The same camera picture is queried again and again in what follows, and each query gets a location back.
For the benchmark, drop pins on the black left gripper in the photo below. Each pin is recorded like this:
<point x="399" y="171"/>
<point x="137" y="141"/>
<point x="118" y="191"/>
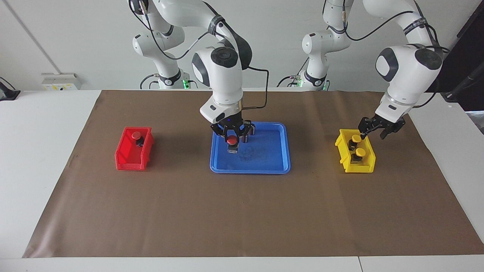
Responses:
<point x="383" y="125"/>

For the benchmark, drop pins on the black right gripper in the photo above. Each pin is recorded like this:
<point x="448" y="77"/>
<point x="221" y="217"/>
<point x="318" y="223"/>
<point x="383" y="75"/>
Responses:
<point x="230" y="124"/>

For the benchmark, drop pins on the red push button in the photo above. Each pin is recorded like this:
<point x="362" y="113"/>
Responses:
<point x="231" y="141"/>
<point x="136" y="135"/>

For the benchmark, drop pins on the yellow push button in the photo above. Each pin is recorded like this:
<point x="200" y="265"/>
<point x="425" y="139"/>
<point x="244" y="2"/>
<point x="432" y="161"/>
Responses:
<point x="354" y="138"/>
<point x="360" y="152"/>

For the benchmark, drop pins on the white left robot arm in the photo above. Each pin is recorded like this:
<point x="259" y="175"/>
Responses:
<point x="404" y="71"/>

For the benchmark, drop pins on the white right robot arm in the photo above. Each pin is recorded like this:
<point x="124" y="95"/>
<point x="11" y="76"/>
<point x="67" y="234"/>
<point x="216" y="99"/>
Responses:
<point x="223" y="75"/>

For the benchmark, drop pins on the blue plastic tray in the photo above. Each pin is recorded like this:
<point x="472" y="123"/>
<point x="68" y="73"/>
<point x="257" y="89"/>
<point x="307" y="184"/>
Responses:
<point x="264" y="158"/>

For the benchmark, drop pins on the small black cylinder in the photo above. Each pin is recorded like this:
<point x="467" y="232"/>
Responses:
<point x="254" y="130"/>
<point x="245" y="139"/>

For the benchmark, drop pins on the yellow plastic bin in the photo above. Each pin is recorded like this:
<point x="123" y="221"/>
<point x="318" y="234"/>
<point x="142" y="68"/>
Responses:
<point x="368" y="158"/>

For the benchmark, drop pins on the green lit base connector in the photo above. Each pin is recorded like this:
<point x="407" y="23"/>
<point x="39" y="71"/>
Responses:
<point x="185" y="82"/>
<point x="297" y="81"/>

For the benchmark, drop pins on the brown table mat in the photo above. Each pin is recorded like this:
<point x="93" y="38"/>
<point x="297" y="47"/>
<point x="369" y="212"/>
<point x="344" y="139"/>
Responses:
<point x="242" y="211"/>

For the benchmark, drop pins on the black tube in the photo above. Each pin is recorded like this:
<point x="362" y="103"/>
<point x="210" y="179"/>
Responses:
<point x="465" y="85"/>

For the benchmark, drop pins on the red plastic bin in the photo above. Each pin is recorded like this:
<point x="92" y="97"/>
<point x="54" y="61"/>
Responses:
<point x="123" y="158"/>

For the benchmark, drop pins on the black panel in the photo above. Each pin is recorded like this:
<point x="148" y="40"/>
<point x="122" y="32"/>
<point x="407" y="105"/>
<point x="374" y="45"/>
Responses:
<point x="470" y="49"/>

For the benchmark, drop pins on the white wall socket box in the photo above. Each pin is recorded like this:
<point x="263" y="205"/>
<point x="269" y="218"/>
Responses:
<point x="60" y="81"/>

